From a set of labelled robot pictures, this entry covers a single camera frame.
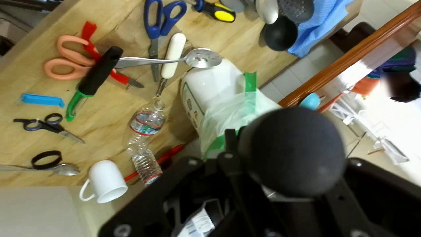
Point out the upright plastic water bottle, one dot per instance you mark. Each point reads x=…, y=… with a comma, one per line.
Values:
x=145, y=163

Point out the black nylon ladle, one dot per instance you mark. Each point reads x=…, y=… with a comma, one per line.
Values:
x=280, y=35

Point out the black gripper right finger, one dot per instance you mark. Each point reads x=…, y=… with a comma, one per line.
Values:
x=371, y=202

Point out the blue scissors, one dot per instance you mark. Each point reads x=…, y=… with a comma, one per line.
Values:
x=159, y=19

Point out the blue cloth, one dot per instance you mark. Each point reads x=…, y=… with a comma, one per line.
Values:
x=326, y=16

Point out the white handled peeler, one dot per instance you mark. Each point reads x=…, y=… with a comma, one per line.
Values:
x=174, y=53

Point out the blue plastic clip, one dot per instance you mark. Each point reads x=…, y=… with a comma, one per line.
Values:
x=42, y=101

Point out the black ring band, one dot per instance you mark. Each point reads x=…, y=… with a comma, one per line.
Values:
x=46, y=160

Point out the lying plastic water bottle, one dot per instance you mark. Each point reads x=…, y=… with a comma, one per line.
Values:
x=147, y=120

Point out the metal spoon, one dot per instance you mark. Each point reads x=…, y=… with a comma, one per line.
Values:
x=61, y=169

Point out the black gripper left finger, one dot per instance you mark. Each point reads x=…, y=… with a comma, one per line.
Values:
x=220, y=185

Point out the white ceramic mug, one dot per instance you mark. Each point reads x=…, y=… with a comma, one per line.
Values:
x=104, y=185

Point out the black scissors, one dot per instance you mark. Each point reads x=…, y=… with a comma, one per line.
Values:
x=50, y=123

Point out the orange scissors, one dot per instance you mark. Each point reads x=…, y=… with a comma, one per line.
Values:
x=71, y=65

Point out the black slotted spoon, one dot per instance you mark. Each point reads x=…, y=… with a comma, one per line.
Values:
x=297, y=11

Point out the green lidded compost bin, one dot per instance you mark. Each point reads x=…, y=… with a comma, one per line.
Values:
x=221, y=98

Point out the green sheathed knife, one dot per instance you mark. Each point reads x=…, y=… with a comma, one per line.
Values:
x=93, y=80

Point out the red pen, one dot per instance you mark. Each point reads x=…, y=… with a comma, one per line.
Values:
x=166, y=156

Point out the yellow black screwdriver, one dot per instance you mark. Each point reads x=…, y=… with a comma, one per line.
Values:
x=216, y=11

